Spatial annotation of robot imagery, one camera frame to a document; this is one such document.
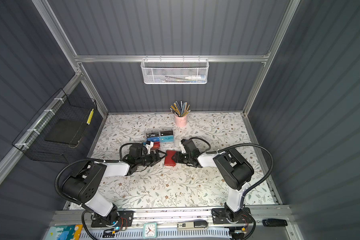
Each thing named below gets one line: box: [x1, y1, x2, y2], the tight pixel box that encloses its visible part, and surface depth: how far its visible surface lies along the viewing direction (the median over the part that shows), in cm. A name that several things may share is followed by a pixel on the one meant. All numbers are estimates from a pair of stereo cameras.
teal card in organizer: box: [159, 135, 174, 143], surface depth 101 cm
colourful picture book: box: [45, 224, 83, 240], surface depth 71 cm
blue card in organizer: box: [146, 137, 160, 142], surface depth 101 cm
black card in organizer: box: [160, 130, 174, 136], surface depth 101 cm
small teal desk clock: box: [143, 222, 158, 239], surface depth 70 cm
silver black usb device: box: [177, 220, 209, 231], surface depth 70 cm
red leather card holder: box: [164, 150, 177, 166], surface depth 95 cm
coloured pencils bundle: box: [170, 100, 191, 117], surface depth 108 cm
